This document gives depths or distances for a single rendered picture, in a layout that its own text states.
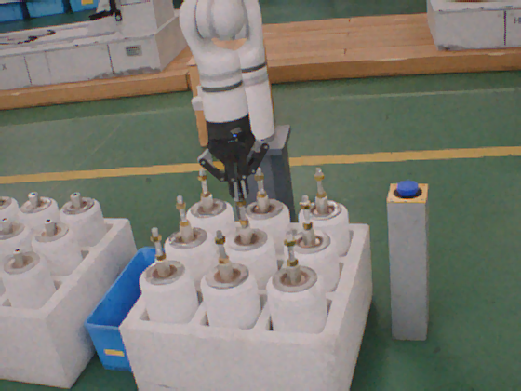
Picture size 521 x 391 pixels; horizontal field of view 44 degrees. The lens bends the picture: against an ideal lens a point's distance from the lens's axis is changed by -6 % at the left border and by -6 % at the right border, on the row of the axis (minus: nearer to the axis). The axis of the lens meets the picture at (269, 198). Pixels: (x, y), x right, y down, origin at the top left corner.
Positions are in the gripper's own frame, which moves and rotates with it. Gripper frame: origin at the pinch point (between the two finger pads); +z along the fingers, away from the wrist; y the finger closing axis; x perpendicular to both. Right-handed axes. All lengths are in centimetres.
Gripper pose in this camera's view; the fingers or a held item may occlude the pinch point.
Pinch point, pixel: (238, 188)
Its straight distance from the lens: 120.6
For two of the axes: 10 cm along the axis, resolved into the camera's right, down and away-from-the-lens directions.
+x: -3.1, -4.0, 8.7
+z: 1.2, 8.8, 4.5
